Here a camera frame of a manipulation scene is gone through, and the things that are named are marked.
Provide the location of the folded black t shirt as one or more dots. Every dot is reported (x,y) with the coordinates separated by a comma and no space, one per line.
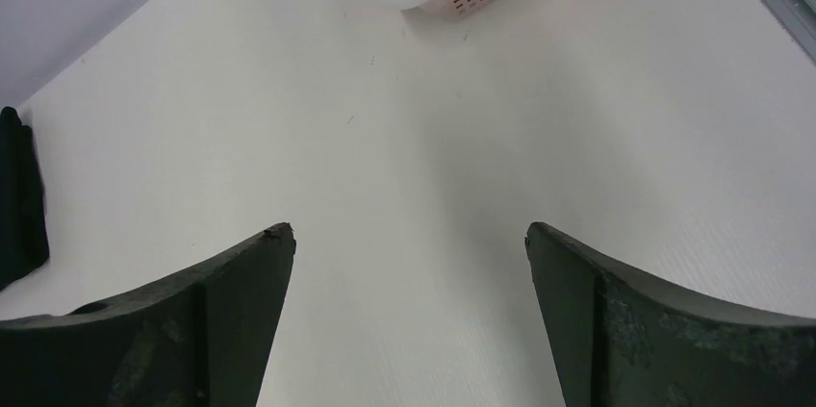
(24,243)

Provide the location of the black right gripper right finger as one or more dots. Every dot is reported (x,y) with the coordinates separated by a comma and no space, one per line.
(620,336)

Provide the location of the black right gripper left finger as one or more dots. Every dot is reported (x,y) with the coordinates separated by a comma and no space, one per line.
(200,336)

